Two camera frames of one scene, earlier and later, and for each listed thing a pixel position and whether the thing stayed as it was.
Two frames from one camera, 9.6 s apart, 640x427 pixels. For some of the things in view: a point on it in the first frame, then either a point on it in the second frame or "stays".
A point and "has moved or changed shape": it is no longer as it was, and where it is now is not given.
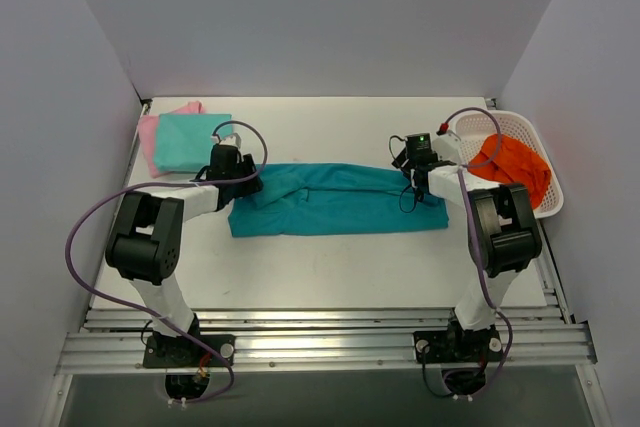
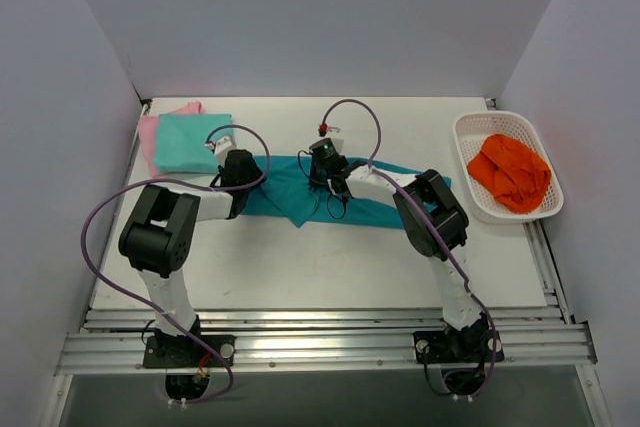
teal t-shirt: x=311 y=198 has moved or changed shape
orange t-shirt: x=514 y=160 stays
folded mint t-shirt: x=183 y=140 stays
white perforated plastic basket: x=473 y=127 stays
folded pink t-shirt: x=148 y=126 stays
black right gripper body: x=417 y=179 -> x=322 y=167
